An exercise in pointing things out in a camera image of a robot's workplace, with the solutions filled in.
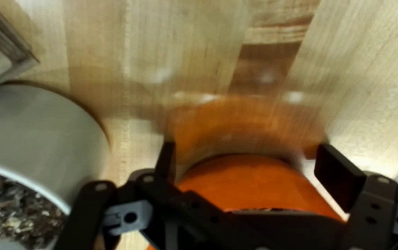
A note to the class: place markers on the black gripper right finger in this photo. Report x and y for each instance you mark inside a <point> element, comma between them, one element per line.
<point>339,176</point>

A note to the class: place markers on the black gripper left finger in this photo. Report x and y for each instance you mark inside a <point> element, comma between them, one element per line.
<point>164,163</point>

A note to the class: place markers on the orange plastic bowl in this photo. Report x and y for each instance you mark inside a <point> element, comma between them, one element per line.
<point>247,155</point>

